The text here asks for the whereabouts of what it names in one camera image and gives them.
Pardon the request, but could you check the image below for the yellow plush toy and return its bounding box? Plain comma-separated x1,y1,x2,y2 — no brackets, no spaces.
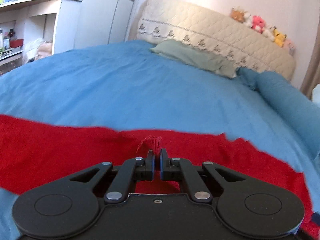
273,27,287,48

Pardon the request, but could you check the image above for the red box on shelf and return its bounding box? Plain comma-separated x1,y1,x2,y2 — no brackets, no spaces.
10,39,23,48

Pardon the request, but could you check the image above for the red knitted garment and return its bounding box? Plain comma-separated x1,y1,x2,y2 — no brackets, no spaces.
1,115,319,239

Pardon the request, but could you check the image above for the white grey wardrobe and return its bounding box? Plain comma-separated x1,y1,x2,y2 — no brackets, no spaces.
74,0,135,49

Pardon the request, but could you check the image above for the blue rolled duvet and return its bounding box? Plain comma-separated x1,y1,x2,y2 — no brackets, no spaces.
236,67,319,159

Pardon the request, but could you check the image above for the green pillow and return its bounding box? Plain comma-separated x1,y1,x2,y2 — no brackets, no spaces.
150,40,236,79

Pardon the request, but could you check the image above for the blue bed sheet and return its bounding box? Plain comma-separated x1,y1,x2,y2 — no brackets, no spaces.
0,39,320,240

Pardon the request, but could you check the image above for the white shelf unit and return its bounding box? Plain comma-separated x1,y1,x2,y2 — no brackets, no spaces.
1,0,82,74

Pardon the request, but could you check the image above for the beige curtain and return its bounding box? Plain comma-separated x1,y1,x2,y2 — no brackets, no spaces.
299,32,320,98

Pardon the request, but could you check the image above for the white plush toy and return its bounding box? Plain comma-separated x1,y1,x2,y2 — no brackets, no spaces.
244,12,253,28
262,26,275,42

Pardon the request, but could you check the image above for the cream quilted headboard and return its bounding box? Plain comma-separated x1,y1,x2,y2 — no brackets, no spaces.
135,0,296,80

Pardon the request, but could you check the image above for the beige tote bag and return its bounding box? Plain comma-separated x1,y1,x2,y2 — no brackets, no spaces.
34,41,53,61

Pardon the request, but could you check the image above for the light blue pillow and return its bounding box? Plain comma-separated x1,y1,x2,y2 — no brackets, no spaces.
311,84,320,103

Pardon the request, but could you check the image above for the light pink plush toy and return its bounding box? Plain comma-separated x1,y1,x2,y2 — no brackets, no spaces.
283,38,296,56

